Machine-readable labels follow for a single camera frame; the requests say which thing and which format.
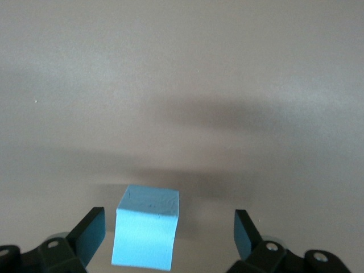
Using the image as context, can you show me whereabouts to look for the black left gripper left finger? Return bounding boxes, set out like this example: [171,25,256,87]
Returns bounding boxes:
[0,206,106,273]

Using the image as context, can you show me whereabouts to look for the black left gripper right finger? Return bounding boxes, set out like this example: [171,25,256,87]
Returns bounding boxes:
[229,209,350,273]

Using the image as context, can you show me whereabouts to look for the light blue foam cube block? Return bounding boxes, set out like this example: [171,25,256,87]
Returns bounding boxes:
[111,184,181,270]

